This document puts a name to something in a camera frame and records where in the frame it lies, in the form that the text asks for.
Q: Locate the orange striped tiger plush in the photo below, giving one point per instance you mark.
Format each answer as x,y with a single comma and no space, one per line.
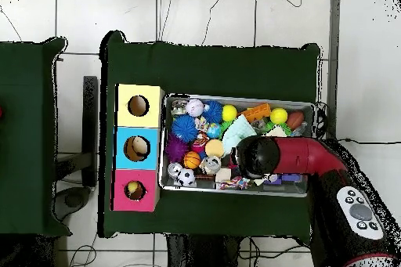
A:
202,138

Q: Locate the mint green cloth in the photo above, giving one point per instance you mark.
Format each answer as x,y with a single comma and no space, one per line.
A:
238,132

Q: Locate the orange plastic toy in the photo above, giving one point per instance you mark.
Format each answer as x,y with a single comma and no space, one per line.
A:
257,112

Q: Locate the cream cloth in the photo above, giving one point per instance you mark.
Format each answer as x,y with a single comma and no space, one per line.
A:
276,132

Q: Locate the yellow plush toy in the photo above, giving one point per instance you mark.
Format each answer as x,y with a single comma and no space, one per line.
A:
132,186

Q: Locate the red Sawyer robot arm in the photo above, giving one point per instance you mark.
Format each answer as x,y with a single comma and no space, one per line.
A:
307,155

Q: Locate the shallow metal mesh bin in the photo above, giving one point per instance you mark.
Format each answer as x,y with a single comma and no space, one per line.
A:
203,184

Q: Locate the wooden box with three holes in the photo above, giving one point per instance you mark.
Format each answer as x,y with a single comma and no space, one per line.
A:
125,119

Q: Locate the blue spiky ball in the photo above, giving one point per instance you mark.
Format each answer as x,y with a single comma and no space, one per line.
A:
184,128

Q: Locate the white baseball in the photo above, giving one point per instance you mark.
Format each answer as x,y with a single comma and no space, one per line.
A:
194,107

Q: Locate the small orange basketball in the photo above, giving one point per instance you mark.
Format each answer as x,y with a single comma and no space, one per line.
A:
191,160

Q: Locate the purple spiky toy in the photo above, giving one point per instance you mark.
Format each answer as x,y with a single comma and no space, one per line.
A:
175,148

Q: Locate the small soccer ball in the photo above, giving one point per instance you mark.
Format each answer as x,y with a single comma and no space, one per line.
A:
185,177

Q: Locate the dark green tablecloth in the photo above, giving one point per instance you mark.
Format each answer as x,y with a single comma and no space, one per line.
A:
25,123
219,69

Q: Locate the yellow ball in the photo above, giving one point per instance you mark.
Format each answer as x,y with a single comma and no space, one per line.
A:
278,115

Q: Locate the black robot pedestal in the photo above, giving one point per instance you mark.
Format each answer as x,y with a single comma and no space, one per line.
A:
177,254

